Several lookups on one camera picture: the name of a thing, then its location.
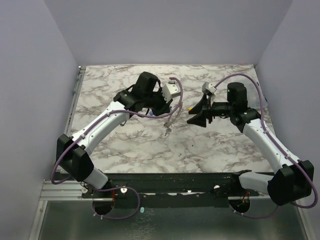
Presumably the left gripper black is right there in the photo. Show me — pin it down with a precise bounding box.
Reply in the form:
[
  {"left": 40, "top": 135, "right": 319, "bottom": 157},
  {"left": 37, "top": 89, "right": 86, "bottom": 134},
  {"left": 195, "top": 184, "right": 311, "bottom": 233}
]
[{"left": 143, "top": 87, "right": 173, "bottom": 118}]

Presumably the round metal keyring disc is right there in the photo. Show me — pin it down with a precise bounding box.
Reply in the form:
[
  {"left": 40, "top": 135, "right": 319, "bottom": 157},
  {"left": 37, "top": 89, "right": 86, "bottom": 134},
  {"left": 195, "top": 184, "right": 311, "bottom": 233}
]
[{"left": 163, "top": 103, "right": 183, "bottom": 137}]

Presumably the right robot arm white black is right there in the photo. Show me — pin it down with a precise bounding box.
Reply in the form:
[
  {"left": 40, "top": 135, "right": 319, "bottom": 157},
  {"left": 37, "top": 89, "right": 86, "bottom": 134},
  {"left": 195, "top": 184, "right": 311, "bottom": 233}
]
[{"left": 187, "top": 82, "right": 314, "bottom": 206}]

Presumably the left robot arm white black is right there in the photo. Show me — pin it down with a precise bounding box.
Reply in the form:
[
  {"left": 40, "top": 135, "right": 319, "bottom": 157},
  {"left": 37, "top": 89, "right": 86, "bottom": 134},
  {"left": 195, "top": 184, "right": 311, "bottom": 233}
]
[{"left": 54, "top": 71, "right": 181, "bottom": 198}]

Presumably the clear plastic box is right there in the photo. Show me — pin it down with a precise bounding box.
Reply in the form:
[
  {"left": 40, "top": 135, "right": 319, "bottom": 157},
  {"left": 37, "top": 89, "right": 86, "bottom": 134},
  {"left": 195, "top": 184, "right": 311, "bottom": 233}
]
[{"left": 248, "top": 81, "right": 268, "bottom": 110}]

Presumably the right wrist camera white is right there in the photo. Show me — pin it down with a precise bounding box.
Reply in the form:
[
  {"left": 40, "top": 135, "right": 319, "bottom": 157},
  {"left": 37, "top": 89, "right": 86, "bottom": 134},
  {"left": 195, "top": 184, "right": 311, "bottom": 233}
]
[{"left": 202, "top": 82, "right": 217, "bottom": 97}]

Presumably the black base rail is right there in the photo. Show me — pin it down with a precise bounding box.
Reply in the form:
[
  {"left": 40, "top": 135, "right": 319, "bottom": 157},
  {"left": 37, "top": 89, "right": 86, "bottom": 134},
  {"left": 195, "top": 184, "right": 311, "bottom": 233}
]
[{"left": 82, "top": 173, "right": 258, "bottom": 209}]

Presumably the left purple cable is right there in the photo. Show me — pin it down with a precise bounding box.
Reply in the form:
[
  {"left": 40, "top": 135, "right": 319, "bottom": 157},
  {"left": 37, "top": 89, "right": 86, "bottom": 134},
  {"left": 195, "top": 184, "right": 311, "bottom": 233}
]
[{"left": 51, "top": 76, "right": 184, "bottom": 221}]

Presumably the aluminium frame rail left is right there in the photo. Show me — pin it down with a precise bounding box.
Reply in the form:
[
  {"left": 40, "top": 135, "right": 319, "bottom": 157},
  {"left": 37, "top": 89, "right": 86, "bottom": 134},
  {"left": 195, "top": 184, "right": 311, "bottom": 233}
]
[{"left": 39, "top": 66, "right": 86, "bottom": 202}]

